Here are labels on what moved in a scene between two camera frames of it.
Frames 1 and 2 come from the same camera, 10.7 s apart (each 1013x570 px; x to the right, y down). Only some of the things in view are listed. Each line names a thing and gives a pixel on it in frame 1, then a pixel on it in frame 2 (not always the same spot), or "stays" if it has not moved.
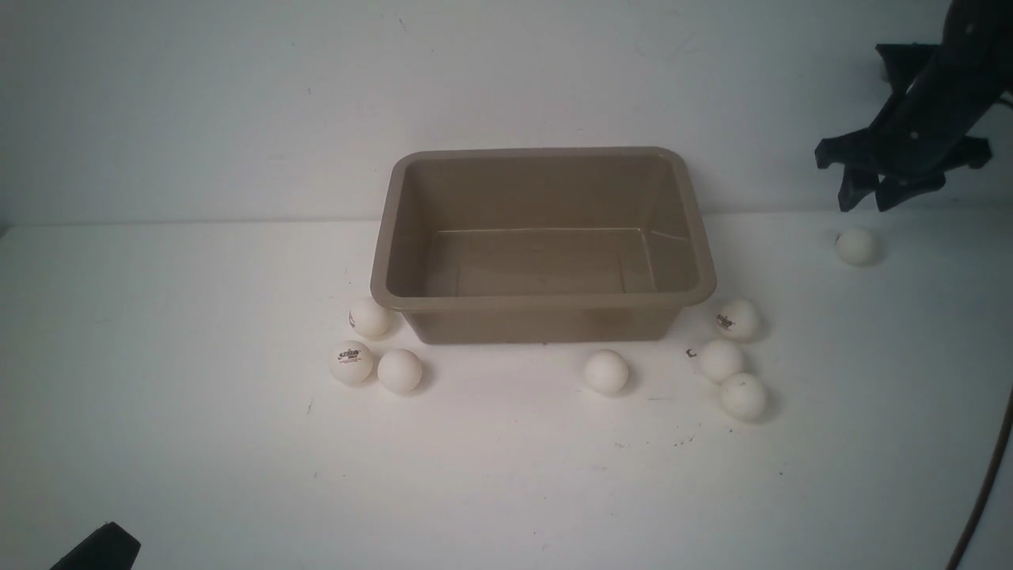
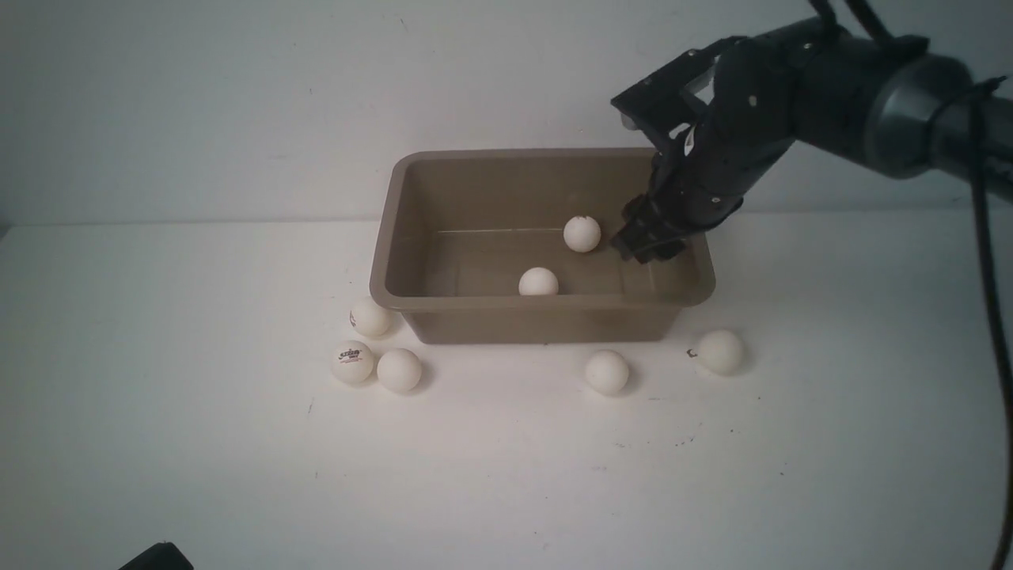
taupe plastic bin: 540,245 stays
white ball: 855,247 → 538,281
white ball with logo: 350,362 stays
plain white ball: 400,370 stays
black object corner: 111,548 → 161,556
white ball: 606,371 stays
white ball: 369,318 stays
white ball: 742,397 → 582,235
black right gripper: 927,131 → 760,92
